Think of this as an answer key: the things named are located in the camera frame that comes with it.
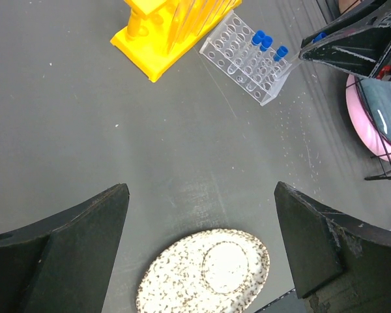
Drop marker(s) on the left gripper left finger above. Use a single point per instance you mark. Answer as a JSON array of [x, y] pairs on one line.
[[63, 263]]

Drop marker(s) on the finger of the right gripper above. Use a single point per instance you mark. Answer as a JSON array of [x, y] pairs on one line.
[[358, 42]]

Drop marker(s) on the yellow test tube rack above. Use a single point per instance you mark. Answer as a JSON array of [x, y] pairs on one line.
[[160, 32]]

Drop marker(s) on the short tube blue cap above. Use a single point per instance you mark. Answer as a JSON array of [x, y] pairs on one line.
[[277, 62], [259, 52], [297, 59], [243, 56]]

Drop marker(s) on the pink plate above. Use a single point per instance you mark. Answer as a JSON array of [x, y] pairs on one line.
[[365, 124]]

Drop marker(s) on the blue ceramic plate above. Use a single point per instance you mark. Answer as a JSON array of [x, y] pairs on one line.
[[376, 95]]

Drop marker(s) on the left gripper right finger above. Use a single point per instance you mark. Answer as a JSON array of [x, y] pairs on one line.
[[338, 263]]

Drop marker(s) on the clear acrylic tube rack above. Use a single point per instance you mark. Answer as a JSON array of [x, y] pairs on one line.
[[221, 47]]

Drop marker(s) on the speckled ceramic plate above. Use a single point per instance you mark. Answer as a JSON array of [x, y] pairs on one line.
[[219, 270]]

